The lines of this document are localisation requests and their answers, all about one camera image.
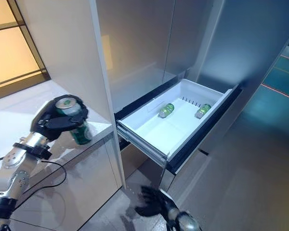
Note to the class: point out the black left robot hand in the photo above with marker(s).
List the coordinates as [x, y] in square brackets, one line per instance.
[55, 125]

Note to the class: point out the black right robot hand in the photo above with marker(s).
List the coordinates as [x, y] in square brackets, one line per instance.
[154, 207]

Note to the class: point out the green drink can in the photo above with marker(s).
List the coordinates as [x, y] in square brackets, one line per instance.
[83, 134]
[202, 110]
[166, 110]

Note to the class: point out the fridge drawer with white bin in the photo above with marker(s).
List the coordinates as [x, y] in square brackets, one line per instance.
[159, 130]

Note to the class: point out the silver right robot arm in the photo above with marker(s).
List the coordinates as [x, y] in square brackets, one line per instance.
[185, 223]

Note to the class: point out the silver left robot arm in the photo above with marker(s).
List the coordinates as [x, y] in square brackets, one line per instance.
[17, 168]

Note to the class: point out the stainless steel fridge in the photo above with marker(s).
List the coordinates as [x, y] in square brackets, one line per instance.
[139, 48]

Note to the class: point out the white counter cabinet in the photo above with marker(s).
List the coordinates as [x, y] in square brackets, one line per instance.
[12, 113]

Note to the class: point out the white tall partition panel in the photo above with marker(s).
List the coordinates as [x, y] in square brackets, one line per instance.
[69, 48]

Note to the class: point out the black framed window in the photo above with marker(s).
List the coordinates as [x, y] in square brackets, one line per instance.
[9, 48]

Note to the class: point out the grey tall side panel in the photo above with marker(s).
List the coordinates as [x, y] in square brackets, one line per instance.
[243, 36]

